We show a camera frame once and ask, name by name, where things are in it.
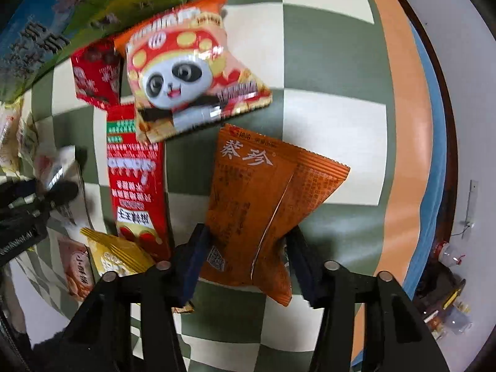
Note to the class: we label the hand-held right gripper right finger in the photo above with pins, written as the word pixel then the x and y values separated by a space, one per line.
pixel 306 275

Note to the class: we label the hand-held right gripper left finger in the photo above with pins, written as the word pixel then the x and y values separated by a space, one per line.
pixel 193 267

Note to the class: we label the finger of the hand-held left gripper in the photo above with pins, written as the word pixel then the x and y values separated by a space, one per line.
pixel 64 194

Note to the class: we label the white snack packet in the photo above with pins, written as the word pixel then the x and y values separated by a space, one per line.
pixel 54 166

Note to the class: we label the orange snack packet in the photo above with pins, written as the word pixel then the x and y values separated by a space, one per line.
pixel 248 193

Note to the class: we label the small red snack packet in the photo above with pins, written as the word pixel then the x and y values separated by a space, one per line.
pixel 95 73

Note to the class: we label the long red snack packet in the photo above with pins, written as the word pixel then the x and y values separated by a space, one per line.
pixel 135 186

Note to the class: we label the pink snack packet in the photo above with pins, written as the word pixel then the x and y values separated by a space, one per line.
pixel 75 275

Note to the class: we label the yellow snack packet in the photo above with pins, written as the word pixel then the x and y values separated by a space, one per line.
pixel 116 254

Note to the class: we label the pale cream snack packet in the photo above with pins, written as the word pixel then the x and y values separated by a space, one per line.
pixel 9 135

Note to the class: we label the clear plastic bottle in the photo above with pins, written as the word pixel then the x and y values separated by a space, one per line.
pixel 449 254

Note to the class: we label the green blue cardboard box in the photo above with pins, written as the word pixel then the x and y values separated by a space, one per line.
pixel 58 27

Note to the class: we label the panda print snack packet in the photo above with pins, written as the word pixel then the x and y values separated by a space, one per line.
pixel 182 73

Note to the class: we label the green white checkered tablecloth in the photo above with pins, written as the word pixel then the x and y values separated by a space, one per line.
pixel 333 97

